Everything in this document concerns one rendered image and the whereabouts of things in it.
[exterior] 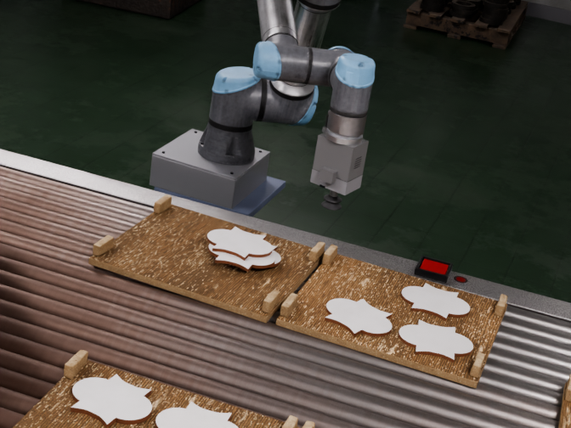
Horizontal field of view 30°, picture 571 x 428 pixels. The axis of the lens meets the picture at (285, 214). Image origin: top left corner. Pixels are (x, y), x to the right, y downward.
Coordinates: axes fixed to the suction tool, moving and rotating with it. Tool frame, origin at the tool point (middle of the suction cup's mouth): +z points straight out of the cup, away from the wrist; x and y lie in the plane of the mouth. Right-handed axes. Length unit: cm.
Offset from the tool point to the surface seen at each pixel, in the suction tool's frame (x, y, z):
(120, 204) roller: 0, -56, 20
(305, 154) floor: 273, -162, 112
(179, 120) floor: 256, -233, 112
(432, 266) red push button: 28.9, 13.3, 19.1
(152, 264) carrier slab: -20.3, -28.8, 18.4
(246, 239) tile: -0.4, -19.0, 15.1
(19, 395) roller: -70, -15, 20
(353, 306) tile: -4.0, 11.0, 17.6
